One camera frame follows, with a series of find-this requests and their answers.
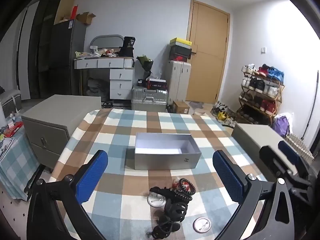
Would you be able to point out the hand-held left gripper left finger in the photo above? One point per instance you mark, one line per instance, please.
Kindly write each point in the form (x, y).
(92, 177)

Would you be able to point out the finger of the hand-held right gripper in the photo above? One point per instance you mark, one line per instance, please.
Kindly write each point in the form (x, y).
(292, 155)
(275, 160)

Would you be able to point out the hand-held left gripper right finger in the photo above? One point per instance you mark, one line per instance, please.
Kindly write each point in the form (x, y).
(228, 177)

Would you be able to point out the round pin badge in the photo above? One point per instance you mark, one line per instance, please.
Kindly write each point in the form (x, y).
(156, 201)
(202, 225)

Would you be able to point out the silver grey cardboard box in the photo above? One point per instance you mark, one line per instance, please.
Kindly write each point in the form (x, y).
(162, 160)

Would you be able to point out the ribbed grey panel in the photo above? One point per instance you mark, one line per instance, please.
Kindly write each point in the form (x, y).
(300, 147)

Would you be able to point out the purple bag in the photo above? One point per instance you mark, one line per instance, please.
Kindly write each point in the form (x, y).
(281, 126)

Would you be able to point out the checked tablecloth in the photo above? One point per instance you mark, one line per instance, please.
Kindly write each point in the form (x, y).
(120, 135)

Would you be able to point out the long black stick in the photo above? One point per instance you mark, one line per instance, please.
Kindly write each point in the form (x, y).
(313, 100)

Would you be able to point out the pile of shoes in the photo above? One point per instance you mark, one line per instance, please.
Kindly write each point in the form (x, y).
(222, 113)

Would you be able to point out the wooden shoe rack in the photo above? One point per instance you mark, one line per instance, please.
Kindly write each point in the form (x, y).
(280, 90)

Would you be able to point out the beige slipper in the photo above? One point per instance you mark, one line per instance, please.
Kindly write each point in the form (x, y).
(200, 113)

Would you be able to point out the black slippers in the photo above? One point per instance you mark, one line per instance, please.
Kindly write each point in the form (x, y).
(107, 103)

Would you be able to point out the row of shoes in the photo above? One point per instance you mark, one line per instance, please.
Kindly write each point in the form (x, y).
(260, 85)

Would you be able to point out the blue checked cloth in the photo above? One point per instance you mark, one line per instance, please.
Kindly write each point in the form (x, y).
(15, 160)

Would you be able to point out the grey cloth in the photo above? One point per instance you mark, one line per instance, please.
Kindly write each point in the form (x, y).
(196, 104)

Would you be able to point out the closed cardboard box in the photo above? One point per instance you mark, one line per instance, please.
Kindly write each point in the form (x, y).
(181, 107)

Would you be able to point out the white perforated board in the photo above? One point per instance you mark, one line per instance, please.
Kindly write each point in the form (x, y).
(10, 212)

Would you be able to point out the dark grey bag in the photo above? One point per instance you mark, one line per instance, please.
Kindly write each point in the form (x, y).
(96, 87)

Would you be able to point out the red packet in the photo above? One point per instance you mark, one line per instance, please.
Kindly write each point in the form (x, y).
(15, 128)

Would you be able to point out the silver suitcase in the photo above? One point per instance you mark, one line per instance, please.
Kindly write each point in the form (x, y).
(150, 98)

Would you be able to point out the white dressing table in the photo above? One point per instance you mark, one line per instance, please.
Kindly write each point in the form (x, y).
(121, 82)

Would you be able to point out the small black box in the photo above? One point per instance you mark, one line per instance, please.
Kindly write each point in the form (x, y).
(142, 82)

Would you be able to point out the white upright suitcase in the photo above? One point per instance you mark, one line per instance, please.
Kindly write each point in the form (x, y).
(178, 80)

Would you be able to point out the grey fabric storage box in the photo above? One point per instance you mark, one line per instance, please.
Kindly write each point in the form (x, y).
(11, 102)

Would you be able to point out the black wrapped flower bouquet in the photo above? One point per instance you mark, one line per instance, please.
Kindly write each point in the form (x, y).
(146, 65)

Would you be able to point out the black refrigerator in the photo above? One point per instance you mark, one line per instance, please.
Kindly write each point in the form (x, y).
(67, 55)

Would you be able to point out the pile of desk clutter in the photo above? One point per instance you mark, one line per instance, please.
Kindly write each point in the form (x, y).
(100, 52)

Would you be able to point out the black and red shoe box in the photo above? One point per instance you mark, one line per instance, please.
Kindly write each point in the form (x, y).
(177, 57)

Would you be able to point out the dark wardrobe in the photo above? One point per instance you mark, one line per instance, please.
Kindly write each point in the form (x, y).
(40, 55)

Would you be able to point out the black shopping bag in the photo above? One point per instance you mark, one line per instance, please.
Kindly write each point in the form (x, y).
(127, 47)

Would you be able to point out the wooden door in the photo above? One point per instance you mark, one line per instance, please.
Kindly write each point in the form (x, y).
(207, 42)

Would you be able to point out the arched mirror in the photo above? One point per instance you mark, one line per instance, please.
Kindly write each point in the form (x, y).
(105, 41)

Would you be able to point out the yellow shoe box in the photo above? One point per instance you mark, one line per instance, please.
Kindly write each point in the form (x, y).
(180, 42)

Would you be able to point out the open cardboard box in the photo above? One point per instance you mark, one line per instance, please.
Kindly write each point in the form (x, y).
(85, 18)

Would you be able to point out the flat cardboard sheet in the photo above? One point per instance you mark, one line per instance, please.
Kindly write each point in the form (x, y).
(66, 5)

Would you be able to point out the white light switch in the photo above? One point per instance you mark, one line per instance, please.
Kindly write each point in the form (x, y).
(263, 50)

